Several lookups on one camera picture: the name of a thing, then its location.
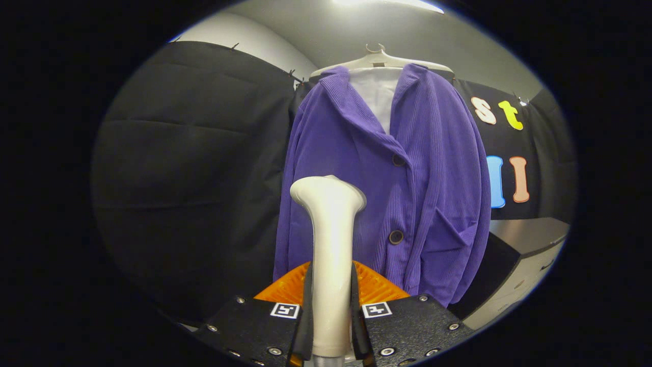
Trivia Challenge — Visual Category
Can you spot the white inner cloth panel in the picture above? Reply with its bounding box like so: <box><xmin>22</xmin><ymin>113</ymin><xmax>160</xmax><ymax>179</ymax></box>
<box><xmin>348</xmin><ymin>67</ymin><xmax>403</xmax><ymax>136</ymax></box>

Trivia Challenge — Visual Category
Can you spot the large bright ceiling light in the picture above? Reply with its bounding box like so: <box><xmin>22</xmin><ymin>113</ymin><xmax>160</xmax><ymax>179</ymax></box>
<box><xmin>333</xmin><ymin>0</ymin><xmax>445</xmax><ymax>15</ymax></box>

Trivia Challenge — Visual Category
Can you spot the cream plastic clothes hanger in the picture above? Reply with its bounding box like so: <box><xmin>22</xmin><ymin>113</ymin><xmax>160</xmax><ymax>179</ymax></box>
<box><xmin>309</xmin><ymin>43</ymin><xmax>454</xmax><ymax>78</ymax></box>

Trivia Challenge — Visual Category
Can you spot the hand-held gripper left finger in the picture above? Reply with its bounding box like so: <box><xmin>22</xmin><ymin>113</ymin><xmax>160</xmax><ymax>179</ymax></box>
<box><xmin>194</xmin><ymin>261</ymin><xmax>315</xmax><ymax>367</ymax></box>

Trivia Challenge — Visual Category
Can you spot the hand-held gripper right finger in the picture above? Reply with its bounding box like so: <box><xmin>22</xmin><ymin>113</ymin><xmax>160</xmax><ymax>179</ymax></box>
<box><xmin>350</xmin><ymin>260</ymin><xmax>475</xmax><ymax>367</ymax></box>

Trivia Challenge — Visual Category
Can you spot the white garment steamer with hose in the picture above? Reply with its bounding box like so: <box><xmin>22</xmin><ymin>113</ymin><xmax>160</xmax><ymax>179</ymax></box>
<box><xmin>289</xmin><ymin>175</ymin><xmax>367</xmax><ymax>367</ymax></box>

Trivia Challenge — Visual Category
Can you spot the purple corduroy jacket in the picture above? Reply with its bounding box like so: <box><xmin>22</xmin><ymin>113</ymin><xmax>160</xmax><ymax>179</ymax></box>
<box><xmin>273</xmin><ymin>63</ymin><xmax>493</xmax><ymax>309</ymax></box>

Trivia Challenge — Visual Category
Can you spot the black backdrop cloth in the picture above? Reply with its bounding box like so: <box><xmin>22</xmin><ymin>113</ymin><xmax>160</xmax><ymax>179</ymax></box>
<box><xmin>92</xmin><ymin>41</ymin><xmax>579</xmax><ymax>327</ymax></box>

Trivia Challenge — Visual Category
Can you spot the grey cabinet with dark top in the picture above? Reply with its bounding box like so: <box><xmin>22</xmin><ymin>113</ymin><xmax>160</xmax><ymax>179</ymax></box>
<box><xmin>461</xmin><ymin>217</ymin><xmax>571</xmax><ymax>331</ymax></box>

